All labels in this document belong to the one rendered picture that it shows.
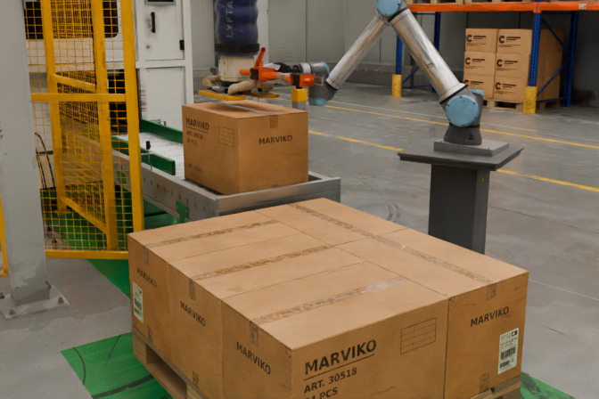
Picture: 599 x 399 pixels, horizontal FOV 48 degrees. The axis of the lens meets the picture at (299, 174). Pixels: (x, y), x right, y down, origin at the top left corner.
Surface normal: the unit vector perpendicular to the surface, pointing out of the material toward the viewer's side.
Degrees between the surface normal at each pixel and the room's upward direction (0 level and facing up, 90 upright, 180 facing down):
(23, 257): 90
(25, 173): 88
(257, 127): 90
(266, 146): 90
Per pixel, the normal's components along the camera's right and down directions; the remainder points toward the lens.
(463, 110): -0.27, 0.26
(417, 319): 0.57, 0.18
